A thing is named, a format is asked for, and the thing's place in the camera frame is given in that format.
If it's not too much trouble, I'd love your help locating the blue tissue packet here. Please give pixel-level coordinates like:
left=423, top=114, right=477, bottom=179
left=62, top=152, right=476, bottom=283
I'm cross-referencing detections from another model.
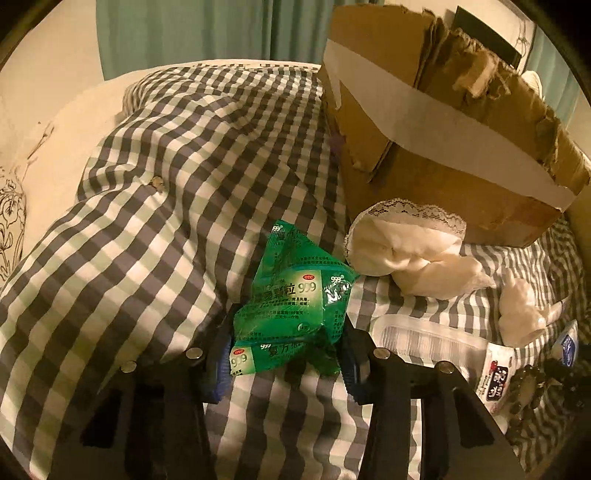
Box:
left=551, top=320, right=581, bottom=370

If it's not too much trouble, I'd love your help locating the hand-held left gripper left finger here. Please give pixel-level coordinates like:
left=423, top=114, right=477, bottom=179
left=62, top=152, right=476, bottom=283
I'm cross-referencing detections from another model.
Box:
left=69, top=318, right=232, bottom=480

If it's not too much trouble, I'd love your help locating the green medicine packet bag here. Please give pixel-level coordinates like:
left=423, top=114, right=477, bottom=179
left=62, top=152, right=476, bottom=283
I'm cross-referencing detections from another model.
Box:
left=228, top=220, right=361, bottom=377

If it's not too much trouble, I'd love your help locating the clear plastic comb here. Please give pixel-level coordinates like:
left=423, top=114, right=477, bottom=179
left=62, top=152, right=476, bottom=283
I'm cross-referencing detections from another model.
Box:
left=369, top=314, right=491, bottom=370

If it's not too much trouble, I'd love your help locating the floral print pillow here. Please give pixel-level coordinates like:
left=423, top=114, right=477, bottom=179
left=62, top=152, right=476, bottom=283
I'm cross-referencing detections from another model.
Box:
left=0, top=165, right=27, bottom=283

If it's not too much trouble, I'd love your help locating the white lace cloth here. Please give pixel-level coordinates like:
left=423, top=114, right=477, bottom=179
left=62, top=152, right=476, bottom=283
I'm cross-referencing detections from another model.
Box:
left=345, top=198, right=495, bottom=298

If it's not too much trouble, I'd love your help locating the grey checkered blanket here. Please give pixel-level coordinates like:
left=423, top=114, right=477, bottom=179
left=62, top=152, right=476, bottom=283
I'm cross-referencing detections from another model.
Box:
left=0, top=65, right=583, bottom=480

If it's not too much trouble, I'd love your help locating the black bead bracelet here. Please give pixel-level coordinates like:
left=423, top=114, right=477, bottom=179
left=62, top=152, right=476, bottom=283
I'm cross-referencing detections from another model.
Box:
left=501, top=357, right=578, bottom=418

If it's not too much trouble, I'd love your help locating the crumpled white tissue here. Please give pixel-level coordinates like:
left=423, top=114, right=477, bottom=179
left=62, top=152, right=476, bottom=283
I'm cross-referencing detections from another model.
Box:
left=496, top=277, right=568, bottom=347

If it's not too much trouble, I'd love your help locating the brown cardboard box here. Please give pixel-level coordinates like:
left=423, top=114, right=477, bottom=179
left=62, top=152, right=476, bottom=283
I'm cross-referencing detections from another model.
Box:
left=318, top=4, right=591, bottom=247

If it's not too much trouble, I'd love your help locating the white wet wipes packet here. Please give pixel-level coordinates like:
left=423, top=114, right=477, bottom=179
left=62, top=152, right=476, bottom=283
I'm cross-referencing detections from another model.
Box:
left=471, top=344, right=522, bottom=416

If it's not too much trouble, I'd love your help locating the green curtain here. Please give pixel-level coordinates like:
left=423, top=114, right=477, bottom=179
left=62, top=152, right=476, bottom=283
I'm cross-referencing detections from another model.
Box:
left=95, top=0, right=342, bottom=81
left=526, top=28, right=563, bottom=89

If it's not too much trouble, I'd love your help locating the white bed sheet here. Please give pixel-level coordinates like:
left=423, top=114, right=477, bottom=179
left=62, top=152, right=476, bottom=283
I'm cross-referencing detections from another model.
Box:
left=0, top=71, right=155, bottom=199

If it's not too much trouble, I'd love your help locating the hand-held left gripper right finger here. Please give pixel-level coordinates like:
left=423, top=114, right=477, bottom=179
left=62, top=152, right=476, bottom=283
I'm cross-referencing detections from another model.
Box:
left=341, top=322, right=527, bottom=480

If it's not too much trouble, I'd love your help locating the black flat television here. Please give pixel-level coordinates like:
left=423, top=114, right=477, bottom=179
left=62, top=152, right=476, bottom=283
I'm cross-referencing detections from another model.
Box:
left=455, top=6, right=525, bottom=70

